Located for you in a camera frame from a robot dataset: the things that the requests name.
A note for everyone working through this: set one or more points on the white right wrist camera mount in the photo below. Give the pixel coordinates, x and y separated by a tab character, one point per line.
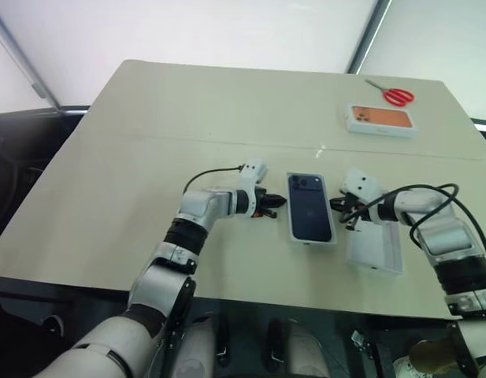
362	185

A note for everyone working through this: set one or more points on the white robot right leg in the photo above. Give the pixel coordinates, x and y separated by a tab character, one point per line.
305	350

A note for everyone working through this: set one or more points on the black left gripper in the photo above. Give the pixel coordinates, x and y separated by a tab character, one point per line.
261	201

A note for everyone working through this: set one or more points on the closed box with orange phone print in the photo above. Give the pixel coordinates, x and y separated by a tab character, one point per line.
384	120

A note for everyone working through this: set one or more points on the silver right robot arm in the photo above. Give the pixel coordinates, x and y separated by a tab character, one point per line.
443	232

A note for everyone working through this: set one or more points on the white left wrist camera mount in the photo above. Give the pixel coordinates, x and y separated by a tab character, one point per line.
255	169

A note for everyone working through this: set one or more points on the silver metal bracket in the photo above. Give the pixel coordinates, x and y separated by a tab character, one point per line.
358	340

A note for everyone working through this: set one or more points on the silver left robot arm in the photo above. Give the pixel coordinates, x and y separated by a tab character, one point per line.
164	271

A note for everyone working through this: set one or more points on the dark blue smartphone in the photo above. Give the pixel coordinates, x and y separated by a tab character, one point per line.
333	220
309	206

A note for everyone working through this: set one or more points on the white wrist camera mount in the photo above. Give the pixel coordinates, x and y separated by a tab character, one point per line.
255	169
362	185

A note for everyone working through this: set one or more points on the white robot leg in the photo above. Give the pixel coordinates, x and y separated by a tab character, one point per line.
305	350
199	346

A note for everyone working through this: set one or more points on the dark window frame bar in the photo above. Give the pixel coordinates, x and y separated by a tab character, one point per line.
26	63
368	35

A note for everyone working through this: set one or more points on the white phone box lid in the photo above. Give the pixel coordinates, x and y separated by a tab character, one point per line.
374	248

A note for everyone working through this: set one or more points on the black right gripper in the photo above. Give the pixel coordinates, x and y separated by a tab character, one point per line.
355	210

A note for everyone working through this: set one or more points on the white robot left leg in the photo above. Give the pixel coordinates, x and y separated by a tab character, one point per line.
199	346

